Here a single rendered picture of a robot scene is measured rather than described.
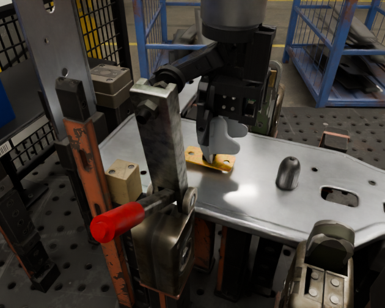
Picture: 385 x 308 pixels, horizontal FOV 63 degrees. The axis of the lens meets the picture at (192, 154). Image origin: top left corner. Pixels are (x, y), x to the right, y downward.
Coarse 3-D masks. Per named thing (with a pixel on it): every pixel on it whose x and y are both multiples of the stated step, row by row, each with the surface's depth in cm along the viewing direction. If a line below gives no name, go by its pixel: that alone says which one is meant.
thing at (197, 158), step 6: (186, 150) 52; (192, 150) 52; (198, 150) 53; (186, 156) 51; (192, 156) 51; (198, 156) 51; (204, 156) 50; (216, 156) 51; (222, 156) 51; (228, 156) 51; (234, 156) 51; (192, 162) 50; (198, 162) 50; (204, 162) 50; (216, 162) 50; (222, 162) 50; (234, 162) 50; (216, 168) 49; (222, 168) 49; (228, 168) 49
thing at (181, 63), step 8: (200, 48) 42; (208, 48) 39; (216, 48) 38; (192, 56) 40; (200, 56) 38; (208, 56) 38; (216, 56) 38; (168, 64) 43; (176, 64) 42; (184, 64) 40; (192, 64) 39; (200, 64) 39; (208, 64) 39; (216, 64) 38; (184, 72) 40; (192, 72) 40; (200, 72) 40; (208, 72) 39; (152, 80) 43
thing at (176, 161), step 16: (144, 80) 27; (160, 80) 29; (176, 80) 29; (144, 96) 26; (160, 96) 26; (176, 96) 27; (144, 112) 26; (160, 112) 27; (176, 112) 28; (144, 128) 29; (160, 128) 28; (176, 128) 29; (144, 144) 31; (160, 144) 30; (176, 144) 30; (160, 160) 32; (176, 160) 31; (160, 176) 34; (176, 176) 33; (176, 192) 35
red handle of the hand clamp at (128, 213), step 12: (156, 192) 35; (168, 192) 35; (132, 204) 28; (144, 204) 30; (156, 204) 32; (168, 204) 35; (96, 216) 24; (108, 216) 24; (120, 216) 25; (132, 216) 26; (144, 216) 29; (96, 228) 24; (108, 228) 24; (120, 228) 25; (96, 240) 24; (108, 240) 24
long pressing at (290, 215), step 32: (128, 128) 60; (192, 128) 60; (128, 160) 52; (256, 160) 52; (320, 160) 52; (352, 160) 52; (224, 192) 47; (256, 192) 47; (288, 192) 47; (320, 192) 47; (352, 192) 47; (384, 192) 47; (224, 224) 43; (256, 224) 42; (288, 224) 42; (352, 224) 42; (384, 224) 42
